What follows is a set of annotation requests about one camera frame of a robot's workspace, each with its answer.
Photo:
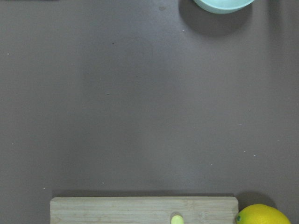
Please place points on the yellow plastic knife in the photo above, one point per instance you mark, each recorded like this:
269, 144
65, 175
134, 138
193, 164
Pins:
177, 219

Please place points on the light green bowl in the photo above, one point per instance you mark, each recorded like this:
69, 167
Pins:
222, 6

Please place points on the wooden cutting board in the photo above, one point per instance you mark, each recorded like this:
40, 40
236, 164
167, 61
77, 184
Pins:
143, 209

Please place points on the lower yellow lemon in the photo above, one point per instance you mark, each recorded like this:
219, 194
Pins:
261, 214

